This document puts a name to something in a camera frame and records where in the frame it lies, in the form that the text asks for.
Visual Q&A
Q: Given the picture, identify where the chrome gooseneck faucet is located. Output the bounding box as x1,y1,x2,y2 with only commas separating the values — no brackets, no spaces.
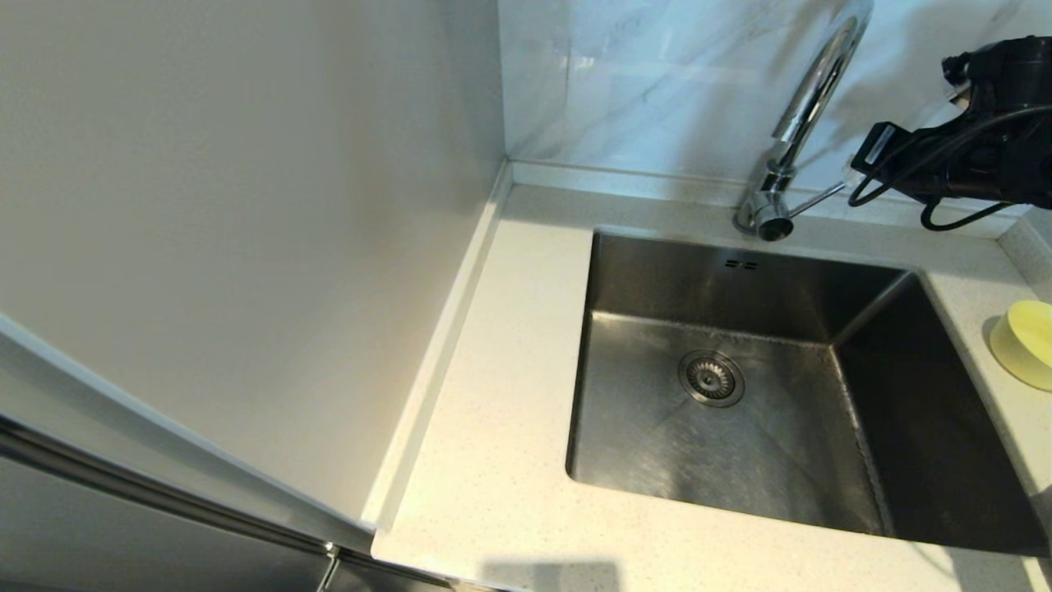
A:
734,0,874,242

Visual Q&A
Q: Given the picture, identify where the yellow plastic cup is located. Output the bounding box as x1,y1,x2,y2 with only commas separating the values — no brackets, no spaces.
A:
989,299,1052,392

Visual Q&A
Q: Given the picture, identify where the stainless steel sink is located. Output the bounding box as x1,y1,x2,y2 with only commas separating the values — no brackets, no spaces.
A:
565,229,1049,556

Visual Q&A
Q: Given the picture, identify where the round metal drain strainer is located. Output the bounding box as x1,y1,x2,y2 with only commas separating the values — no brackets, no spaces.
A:
678,349,746,409

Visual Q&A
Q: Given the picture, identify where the white refrigerator side panel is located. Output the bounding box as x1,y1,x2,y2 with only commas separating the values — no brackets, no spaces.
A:
0,0,514,553

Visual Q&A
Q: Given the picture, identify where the stainless steel under-counter cabinet front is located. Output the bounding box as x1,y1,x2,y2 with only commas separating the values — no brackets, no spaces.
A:
325,549,453,592

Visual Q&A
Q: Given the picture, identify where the large stainless steel refrigerator door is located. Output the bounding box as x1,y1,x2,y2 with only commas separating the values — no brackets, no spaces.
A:
0,415,338,592

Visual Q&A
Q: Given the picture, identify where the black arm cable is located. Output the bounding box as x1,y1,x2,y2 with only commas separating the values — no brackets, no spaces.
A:
847,105,1052,233

